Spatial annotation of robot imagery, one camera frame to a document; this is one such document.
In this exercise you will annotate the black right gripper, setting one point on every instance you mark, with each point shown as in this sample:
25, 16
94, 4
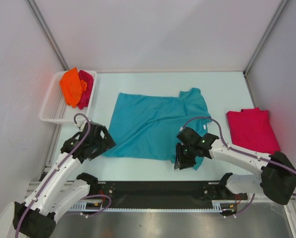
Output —
180, 161

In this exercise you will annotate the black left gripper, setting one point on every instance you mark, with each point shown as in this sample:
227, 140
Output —
107, 144

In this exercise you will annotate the teal t shirt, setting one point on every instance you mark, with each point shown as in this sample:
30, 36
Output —
145, 127

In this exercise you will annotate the white perforated plastic basket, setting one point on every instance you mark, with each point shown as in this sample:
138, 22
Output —
54, 108

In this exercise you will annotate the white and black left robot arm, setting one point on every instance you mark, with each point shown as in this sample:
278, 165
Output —
38, 214

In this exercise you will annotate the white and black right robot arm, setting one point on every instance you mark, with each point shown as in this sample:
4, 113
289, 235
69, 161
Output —
270, 174

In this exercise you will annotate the crimson t shirt in basket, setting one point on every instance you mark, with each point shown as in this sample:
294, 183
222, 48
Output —
87, 82

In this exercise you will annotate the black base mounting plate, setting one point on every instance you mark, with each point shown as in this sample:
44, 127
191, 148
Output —
164, 193

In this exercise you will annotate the orange t shirt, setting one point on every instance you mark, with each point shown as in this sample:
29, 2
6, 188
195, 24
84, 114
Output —
72, 87

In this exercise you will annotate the folded crimson t shirt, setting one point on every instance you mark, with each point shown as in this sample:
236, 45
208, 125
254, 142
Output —
251, 129

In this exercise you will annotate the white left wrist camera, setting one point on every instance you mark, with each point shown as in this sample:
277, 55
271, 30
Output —
82, 126

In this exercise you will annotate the white slotted cable duct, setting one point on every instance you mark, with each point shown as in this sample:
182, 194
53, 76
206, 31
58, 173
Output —
205, 206

